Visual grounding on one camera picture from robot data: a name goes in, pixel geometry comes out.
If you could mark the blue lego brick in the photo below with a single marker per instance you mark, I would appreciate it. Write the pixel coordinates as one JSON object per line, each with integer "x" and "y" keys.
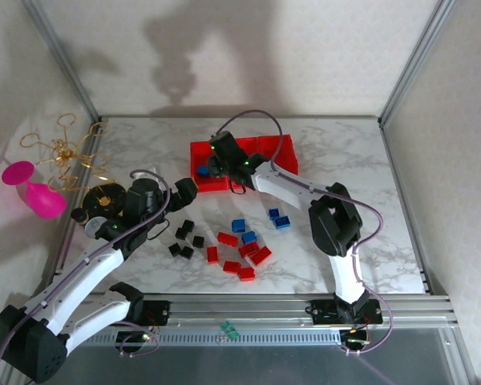
{"x": 249, "y": 237}
{"x": 282, "y": 221}
{"x": 238, "y": 225}
{"x": 202, "y": 170}
{"x": 273, "y": 212}

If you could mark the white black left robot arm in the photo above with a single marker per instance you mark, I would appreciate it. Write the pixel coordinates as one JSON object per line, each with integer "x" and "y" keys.
{"x": 80, "y": 280}

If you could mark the black round base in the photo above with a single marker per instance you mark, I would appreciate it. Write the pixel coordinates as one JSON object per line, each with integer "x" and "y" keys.
{"x": 92, "y": 200}

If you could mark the grey round disc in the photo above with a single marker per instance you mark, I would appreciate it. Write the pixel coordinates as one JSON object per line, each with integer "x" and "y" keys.
{"x": 93, "y": 228}

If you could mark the small black cap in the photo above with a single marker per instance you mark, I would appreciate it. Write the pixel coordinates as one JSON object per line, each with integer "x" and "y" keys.
{"x": 79, "y": 216}

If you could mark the pink plastic goblet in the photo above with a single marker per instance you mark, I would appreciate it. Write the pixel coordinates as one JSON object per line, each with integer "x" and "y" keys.
{"x": 44, "y": 200}

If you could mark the green connector block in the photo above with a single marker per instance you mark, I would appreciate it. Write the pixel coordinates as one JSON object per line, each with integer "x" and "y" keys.
{"x": 229, "y": 329}

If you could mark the grey metal panel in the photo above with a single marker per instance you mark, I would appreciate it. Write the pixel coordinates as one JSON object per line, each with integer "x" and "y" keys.
{"x": 264, "y": 365}

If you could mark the aluminium side rail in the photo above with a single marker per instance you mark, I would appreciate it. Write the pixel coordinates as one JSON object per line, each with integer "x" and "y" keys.
{"x": 64, "y": 256}
{"x": 406, "y": 208}

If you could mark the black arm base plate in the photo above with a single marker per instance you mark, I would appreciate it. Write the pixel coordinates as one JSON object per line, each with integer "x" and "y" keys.
{"x": 320, "y": 310}
{"x": 158, "y": 313}

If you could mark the wide aluminium mounting rail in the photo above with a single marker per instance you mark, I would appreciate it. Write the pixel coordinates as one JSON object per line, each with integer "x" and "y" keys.
{"x": 244, "y": 310}

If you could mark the short aluminium frame post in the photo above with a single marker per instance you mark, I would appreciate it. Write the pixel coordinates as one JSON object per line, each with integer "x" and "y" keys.
{"x": 463, "y": 357}

